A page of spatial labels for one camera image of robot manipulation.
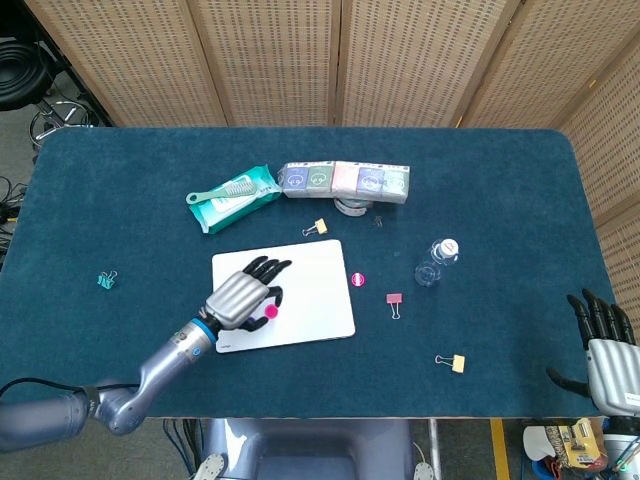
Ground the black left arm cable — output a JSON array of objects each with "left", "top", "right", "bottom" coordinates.
[{"left": 0, "top": 377, "right": 141, "bottom": 401}]

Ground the multicolour tissue packet bundle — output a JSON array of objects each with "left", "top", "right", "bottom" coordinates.
[{"left": 277, "top": 160, "right": 412, "bottom": 205}]

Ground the chrome stool base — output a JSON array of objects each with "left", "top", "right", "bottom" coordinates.
[{"left": 28, "top": 97, "right": 101, "bottom": 151}]

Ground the white rectangular board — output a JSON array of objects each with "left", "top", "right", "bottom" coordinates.
[{"left": 211, "top": 238, "right": 357, "bottom": 355}]

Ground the black round stool seat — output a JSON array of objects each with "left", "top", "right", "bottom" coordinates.
[{"left": 0, "top": 37, "right": 59, "bottom": 112}]

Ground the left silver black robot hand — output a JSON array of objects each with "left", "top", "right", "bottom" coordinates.
[{"left": 204, "top": 255, "right": 293, "bottom": 333}]

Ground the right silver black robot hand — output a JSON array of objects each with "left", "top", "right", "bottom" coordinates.
[{"left": 545, "top": 288, "right": 640, "bottom": 419}]

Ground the green wet wipes pack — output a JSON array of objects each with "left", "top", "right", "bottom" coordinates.
[{"left": 187, "top": 164, "right": 284, "bottom": 235}]

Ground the woven folding screen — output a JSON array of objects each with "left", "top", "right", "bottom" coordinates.
[{"left": 22, "top": 0, "right": 640, "bottom": 364}]

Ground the yellow printed package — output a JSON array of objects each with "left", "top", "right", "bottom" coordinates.
[{"left": 552, "top": 418, "right": 601, "bottom": 469}]

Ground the large yellow binder clip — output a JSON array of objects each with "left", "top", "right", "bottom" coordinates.
[{"left": 434, "top": 353, "right": 467, "bottom": 374}]

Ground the floor cable tangle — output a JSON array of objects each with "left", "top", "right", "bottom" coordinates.
[{"left": 0, "top": 174, "right": 31, "bottom": 261}]

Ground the blue table mat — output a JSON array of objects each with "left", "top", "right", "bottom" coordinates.
[{"left": 0, "top": 126, "right": 637, "bottom": 420}]

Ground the black cable bundle under table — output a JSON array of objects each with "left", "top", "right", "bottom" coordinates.
[{"left": 162, "top": 418, "right": 201, "bottom": 476}]

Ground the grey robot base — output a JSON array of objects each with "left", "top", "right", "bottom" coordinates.
[{"left": 192, "top": 418, "right": 436, "bottom": 480}]

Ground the clear plastic water bottle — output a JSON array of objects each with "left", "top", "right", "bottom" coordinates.
[{"left": 413, "top": 238, "right": 461, "bottom": 288}]

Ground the pale green brush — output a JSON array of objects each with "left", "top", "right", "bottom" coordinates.
[{"left": 185, "top": 179, "right": 257, "bottom": 206}]

